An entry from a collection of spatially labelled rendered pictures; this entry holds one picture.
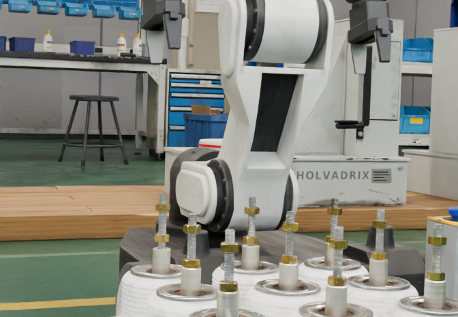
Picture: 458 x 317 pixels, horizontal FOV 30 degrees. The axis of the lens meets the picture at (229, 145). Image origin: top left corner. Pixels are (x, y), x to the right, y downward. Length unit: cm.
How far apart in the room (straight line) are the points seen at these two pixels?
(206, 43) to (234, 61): 586
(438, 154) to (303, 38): 230
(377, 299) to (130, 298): 29
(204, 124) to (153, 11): 408
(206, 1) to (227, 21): 586
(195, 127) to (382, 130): 251
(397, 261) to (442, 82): 230
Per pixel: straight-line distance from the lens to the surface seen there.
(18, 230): 280
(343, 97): 339
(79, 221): 283
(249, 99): 151
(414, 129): 654
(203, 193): 162
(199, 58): 734
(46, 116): 928
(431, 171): 382
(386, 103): 337
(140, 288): 103
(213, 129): 545
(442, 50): 379
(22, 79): 924
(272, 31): 150
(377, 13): 168
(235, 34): 150
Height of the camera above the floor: 47
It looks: 3 degrees down
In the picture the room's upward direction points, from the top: 2 degrees clockwise
